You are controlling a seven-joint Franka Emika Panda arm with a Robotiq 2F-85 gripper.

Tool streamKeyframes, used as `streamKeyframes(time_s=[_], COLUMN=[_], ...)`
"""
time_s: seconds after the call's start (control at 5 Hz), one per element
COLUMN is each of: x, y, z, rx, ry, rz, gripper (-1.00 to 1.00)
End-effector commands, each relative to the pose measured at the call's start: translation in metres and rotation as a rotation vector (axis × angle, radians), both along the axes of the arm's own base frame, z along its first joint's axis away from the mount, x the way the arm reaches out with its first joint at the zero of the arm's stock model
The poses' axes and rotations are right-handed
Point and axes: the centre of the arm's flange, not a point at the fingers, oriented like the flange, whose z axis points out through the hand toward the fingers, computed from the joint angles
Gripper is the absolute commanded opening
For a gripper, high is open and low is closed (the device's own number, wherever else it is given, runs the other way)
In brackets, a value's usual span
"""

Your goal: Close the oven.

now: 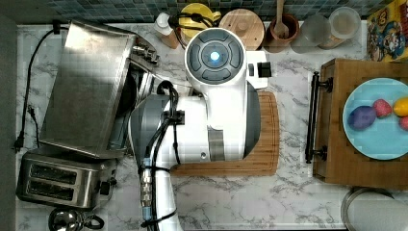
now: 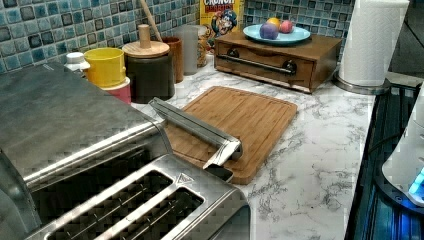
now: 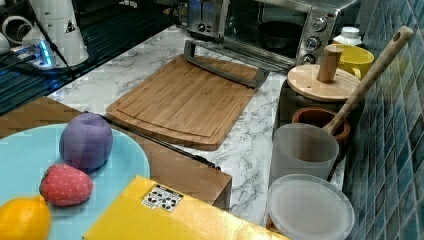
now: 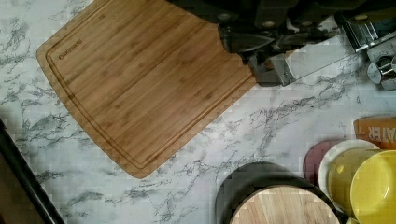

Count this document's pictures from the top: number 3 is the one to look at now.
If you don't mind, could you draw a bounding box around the glass oven door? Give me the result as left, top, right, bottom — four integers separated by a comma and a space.
183, 0, 297, 90

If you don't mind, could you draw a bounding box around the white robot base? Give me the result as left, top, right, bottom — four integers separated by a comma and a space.
22, 0, 89, 70

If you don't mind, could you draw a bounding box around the black pan inside oven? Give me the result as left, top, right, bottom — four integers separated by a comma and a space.
257, 21, 303, 49

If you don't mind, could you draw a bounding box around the silver toaster oven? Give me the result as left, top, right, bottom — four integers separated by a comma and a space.
185, 0, 362, 68

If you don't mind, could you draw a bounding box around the bamboo cutting board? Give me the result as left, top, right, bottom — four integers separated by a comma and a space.
106, 55, 256, 151

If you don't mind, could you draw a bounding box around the frosted plastic cup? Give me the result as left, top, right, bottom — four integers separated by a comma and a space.
269, 123, 339, 184

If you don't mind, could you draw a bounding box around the brown wooden mortar bowl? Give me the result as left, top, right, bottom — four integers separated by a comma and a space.
292, 107, 351, 147

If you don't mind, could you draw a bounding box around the yellow cardboard box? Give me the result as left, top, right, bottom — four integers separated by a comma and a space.
83, 176, 289, 240

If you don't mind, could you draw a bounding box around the dark jar with wooden lid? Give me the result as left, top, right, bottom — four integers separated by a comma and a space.
273, 45, 360, 132

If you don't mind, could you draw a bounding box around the wooden spoon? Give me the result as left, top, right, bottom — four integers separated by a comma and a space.
323, 26, 414, 135

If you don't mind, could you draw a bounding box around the frosted plastic lid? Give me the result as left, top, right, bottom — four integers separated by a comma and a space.
267, 174, 355, 240

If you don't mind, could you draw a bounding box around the purple plush plum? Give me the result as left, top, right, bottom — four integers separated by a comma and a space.
59, 113, 113, 172

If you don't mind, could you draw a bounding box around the yellow ceramic mug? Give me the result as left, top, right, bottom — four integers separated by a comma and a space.
335, 44, 374, 80

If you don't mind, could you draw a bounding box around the white bottle cap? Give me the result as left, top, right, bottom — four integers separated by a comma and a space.
333, 26, 362, 46

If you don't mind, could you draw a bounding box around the red plush strawberry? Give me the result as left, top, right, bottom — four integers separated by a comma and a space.
39, 164, 94, 207

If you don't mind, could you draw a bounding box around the light blue plate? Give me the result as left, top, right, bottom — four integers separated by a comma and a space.
0, 124, 150, 240

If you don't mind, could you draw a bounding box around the orange fruit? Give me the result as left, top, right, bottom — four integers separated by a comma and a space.
0, 195, 52, 240

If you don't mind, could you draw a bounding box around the white tape roll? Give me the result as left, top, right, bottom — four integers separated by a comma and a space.
1, 15, 33, 46

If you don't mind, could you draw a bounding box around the black cable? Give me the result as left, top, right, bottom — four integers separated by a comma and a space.
25, 0, 75, 76

